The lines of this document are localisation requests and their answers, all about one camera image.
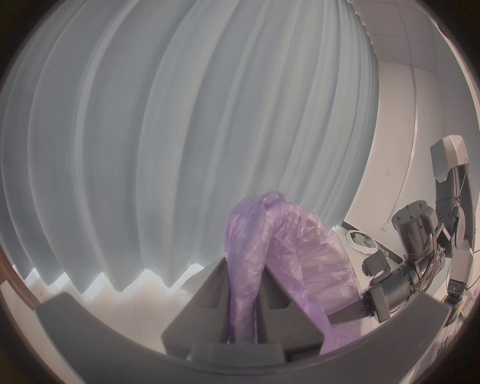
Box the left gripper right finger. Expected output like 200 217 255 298
258 267 325 363

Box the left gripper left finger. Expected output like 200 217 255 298
160 257 232 361

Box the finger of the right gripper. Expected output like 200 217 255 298
327 298 373 327

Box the purple plastic bag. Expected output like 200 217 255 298
224 191 363 355

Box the white rimmed green basin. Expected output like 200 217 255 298
345 229 378 254

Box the blue-green curtain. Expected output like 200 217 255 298
0 0 379 295

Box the wooden chair with white cushions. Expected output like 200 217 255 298
0 245 29 301

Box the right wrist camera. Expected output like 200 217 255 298
361 250 391 280

